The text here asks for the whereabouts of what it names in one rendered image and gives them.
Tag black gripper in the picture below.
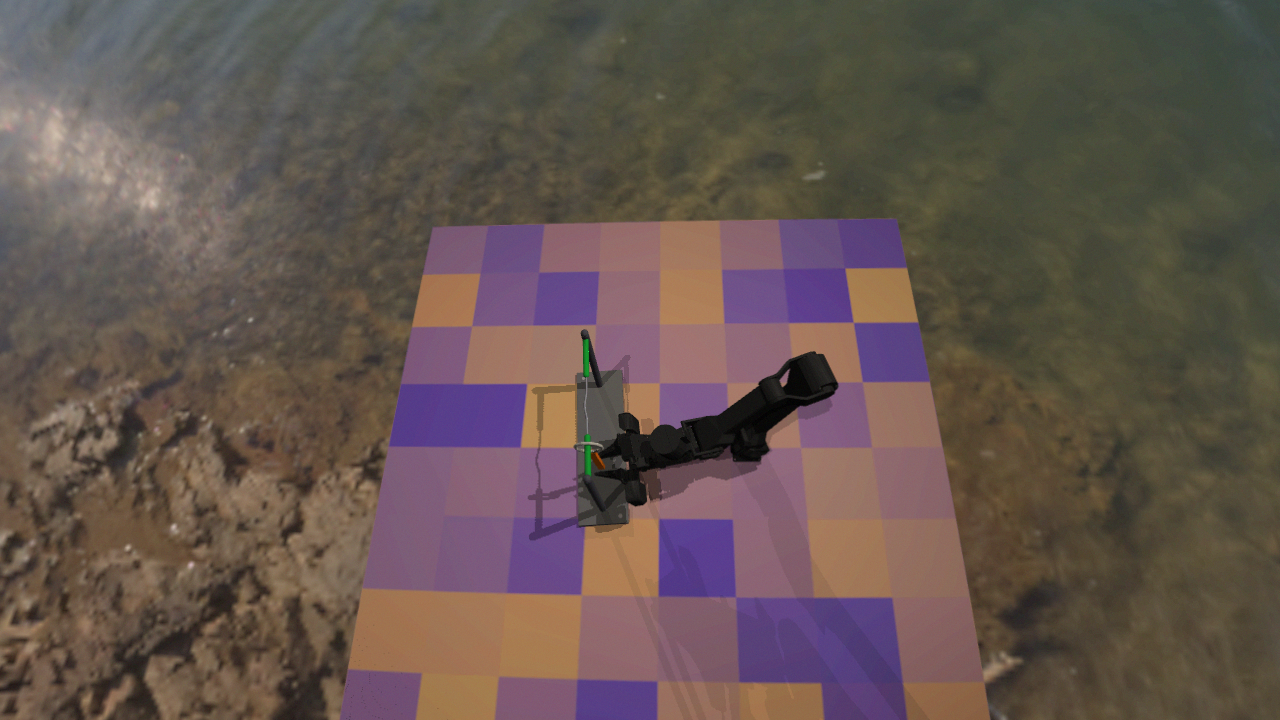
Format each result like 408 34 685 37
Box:
594 413 667 506

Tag orange handle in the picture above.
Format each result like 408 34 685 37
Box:
573 442 605 470

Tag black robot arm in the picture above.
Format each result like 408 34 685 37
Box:
620 351 838 470

